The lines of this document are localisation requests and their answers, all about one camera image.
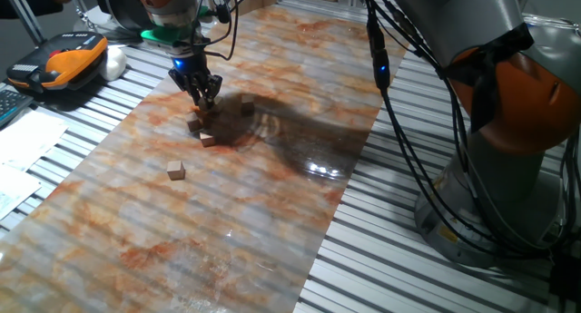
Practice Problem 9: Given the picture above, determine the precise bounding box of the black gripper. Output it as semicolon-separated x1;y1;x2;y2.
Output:
168;53;223;111

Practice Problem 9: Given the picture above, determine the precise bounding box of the black sleeved forearm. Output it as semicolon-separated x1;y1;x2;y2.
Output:
0;0;58;20

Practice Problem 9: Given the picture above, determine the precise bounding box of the white rounded object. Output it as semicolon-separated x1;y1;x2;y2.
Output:
98;44;128;82

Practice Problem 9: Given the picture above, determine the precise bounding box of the small brown cardboard box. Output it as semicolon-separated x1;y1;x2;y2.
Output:
235;0;278;15

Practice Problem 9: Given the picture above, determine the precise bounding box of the black round drum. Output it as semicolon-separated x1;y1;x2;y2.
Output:
94;0;153;33

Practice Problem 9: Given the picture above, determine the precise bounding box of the orange and black teach pendant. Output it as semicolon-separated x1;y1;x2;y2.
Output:
5;30;109;94

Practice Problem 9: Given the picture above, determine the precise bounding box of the orange marble pattern sheet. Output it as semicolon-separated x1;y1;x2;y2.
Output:
0;4;408;313

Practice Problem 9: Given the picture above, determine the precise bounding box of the blank white paper sheet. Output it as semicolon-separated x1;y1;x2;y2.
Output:
0;109;69;171

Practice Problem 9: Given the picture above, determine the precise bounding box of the black keyboard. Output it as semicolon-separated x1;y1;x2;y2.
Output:
0;88;35;129

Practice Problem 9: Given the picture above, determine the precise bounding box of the grey aluminium bar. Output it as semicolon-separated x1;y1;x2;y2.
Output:
2;0;47;45

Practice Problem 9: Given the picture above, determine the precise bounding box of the white paper with print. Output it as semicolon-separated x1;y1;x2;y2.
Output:
0;163;43;221

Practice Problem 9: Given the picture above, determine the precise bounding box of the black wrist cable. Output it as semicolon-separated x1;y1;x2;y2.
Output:
192;0;269;63

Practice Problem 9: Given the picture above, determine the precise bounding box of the grey metal base plate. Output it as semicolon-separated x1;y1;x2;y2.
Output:
74;6;172;51

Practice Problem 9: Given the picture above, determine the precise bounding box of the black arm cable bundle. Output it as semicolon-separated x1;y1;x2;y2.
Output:
360;0;581;259

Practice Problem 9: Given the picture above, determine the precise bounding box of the black strap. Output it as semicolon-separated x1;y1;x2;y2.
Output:
438;22;535;135

